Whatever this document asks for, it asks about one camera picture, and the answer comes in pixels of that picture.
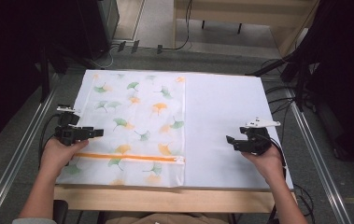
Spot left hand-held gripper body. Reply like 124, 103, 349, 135
54, 105, 95, 147

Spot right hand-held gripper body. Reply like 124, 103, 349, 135
234, 117, 281, 156

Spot leaf print mesh laundry bag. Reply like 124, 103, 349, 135
56, 71, 187, 189

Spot person's left hand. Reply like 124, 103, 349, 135
38, 138, 90, 181

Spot person's right hand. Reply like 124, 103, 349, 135
241, 145, 287, 185

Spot white table mat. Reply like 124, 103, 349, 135
55, 68, 294, 190

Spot black metal stand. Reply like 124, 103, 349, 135
38, 43, 53, 105
248, 50, 314, 112

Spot black chair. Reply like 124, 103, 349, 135
52, 200, 70, 224

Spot light wooden table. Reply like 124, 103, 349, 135
52, 185, 298, 215

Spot dark curtain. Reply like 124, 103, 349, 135
0, 0, 84, 153
290, 0, 354, 175

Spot person's beige pants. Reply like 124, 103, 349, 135
104, 212, 234, 224

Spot black cabinet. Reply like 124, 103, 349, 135
75, 0, 120, 62

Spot light wooden bench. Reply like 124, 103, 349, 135
173, 0, 320, 58

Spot left hand-held gripper black cable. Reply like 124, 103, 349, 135
37, 113, 62, 171

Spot hand-held gripper black cable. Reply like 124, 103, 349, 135
37, 113, 62, 171
264, 136, 289, 188

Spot right hand-held gripper black cable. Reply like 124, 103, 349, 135
264, 136, 289, 188

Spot bundle of black floor cables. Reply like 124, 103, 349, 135
260, 57, 304, 144

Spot aluminium floor rail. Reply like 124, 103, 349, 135
0, 73, 65, 224
285, 88, 353, 224

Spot white floor cable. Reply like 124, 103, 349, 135
89, 46, 117, 70

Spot black cable with plug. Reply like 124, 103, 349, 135
156, 0, 195, 55

